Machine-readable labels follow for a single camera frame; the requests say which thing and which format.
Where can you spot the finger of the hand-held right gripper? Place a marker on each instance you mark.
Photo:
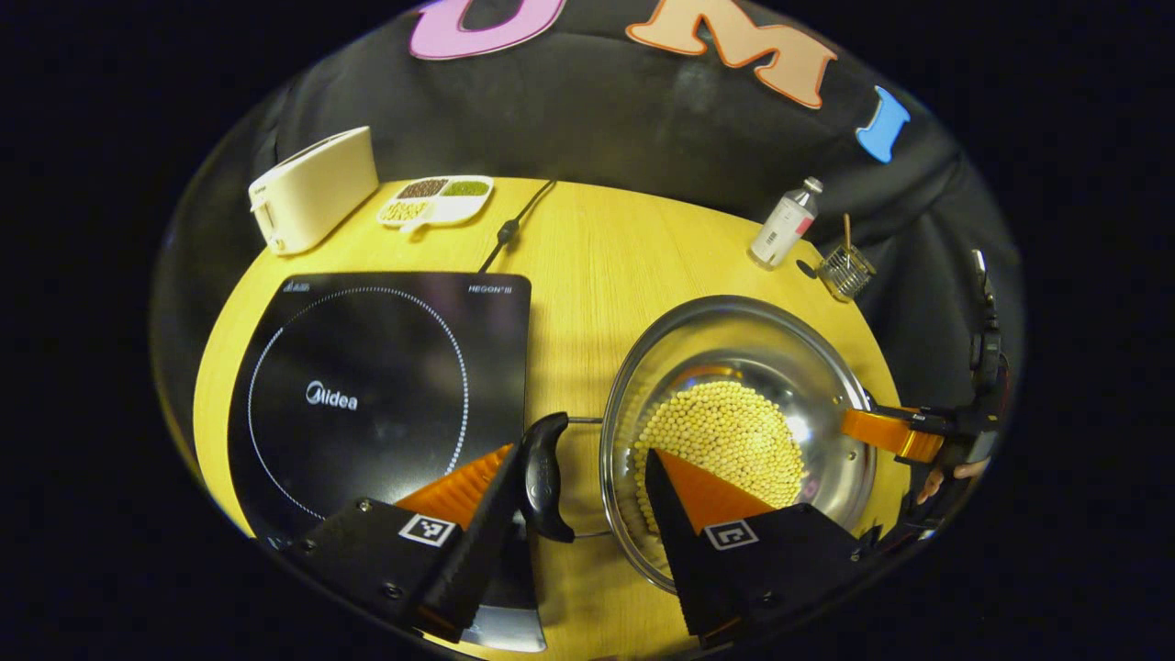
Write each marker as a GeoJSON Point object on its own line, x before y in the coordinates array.
{"type": "Point", "coordinates": [890, 431]}

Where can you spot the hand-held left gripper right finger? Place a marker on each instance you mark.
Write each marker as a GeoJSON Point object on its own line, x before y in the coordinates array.
{"type": "Point", "coordinates": [670, 542]}

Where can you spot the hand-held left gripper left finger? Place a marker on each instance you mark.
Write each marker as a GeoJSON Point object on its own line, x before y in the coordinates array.
{"type": "Point", "coordinates": [486, 542]}

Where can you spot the stainless steel pot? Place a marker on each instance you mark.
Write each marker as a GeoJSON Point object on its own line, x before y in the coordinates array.
{"type": "Point", "coordinates": [734, 340]}

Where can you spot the black induction cooktop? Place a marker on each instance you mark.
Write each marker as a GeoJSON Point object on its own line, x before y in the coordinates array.
{"type": "Point", "coordinates": [367, 367]}

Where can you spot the pile of soybeans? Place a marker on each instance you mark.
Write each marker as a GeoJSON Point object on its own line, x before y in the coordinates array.
{"type": "Point", "coordinates": [734, 436]}

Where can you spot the small glass cup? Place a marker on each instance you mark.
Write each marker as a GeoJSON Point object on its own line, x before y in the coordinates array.
{"type": "Point", "coordinates": [846, 275]}

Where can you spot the small dark bottle cap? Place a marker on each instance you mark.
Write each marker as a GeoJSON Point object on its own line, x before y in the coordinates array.
{"type": "Point", "coordinates": [806, 269]}

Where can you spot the thin wooden stick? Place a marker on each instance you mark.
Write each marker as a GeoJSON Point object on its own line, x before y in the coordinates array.
{"type": "Point", "coordinates": [847, 234]}

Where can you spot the small white medicine bottle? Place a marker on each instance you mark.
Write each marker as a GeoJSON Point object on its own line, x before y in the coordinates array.
{"type": "Point", "coordinates": [785, 225]}

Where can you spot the white divided bean dish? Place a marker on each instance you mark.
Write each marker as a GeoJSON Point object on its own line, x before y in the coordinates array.
{"type": "Point", "coordinates": [436, 200]}

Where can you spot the white toaster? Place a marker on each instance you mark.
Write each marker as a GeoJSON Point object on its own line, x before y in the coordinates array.
{"type": "Point", "coordinates": [317, 188]}

